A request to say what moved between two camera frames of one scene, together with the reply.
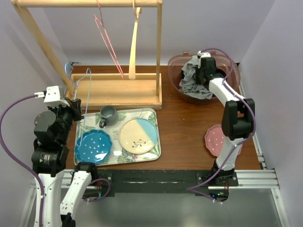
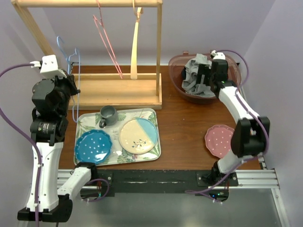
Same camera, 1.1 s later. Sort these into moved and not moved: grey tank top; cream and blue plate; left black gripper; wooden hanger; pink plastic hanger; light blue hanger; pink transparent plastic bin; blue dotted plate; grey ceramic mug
Moved: light blue hanger; grey tank top; left black gripper
Not moved: blue dotted plate; pink transparent plastic bin; cream and blue plate; pink plastic hanger; grey ceramic mug; wooden hanger
